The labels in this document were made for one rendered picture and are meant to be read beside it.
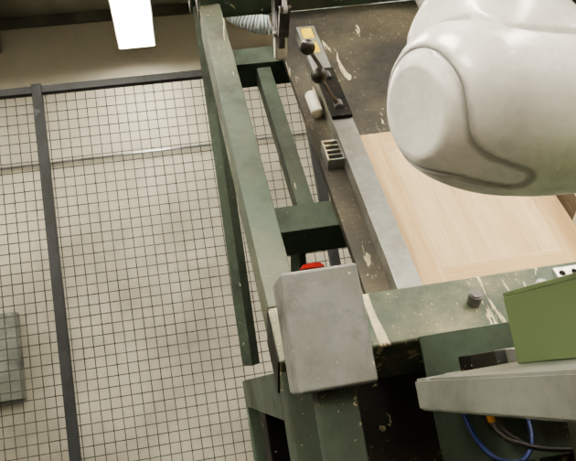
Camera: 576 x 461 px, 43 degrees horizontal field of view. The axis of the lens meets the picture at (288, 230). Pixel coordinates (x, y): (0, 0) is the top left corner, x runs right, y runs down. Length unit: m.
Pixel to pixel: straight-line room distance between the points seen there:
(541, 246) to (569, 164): 0.91
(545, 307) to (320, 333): 0.39
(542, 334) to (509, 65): 0.33
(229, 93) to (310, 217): 0.40
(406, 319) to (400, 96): 0.74
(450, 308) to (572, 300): 0.63
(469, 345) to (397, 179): 0.46
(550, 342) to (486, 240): 0.76
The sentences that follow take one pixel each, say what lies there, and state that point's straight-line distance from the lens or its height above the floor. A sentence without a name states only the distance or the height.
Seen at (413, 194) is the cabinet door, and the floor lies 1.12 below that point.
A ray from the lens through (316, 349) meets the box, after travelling 1.10.
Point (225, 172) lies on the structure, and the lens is 2.60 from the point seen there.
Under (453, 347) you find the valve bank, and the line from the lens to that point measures 1.35.
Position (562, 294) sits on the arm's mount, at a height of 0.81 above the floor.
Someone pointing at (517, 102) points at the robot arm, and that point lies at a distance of 0.64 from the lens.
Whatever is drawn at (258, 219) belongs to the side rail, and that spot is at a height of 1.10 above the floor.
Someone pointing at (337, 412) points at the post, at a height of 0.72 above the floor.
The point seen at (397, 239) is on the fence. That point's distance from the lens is 1.50.
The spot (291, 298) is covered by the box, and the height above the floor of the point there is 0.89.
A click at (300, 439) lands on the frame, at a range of 1.32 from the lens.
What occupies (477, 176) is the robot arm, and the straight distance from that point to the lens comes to 0.67.
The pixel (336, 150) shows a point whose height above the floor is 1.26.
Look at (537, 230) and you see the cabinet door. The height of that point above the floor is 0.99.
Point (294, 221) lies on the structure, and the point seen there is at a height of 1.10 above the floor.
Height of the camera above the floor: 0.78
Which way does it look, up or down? 11 degrees up
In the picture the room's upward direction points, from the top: 10 degrees counter-clockwise
